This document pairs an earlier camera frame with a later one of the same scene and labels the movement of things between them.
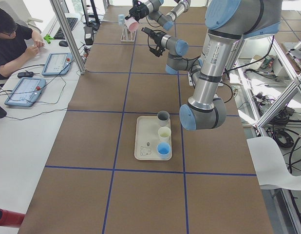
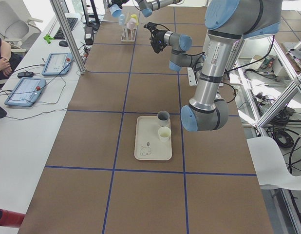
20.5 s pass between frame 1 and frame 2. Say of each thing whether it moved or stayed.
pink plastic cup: moved
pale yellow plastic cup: stayed
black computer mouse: stayed
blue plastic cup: moved
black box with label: stayed
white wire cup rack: stayed
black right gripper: moved
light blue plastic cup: stayed
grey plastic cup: stayed
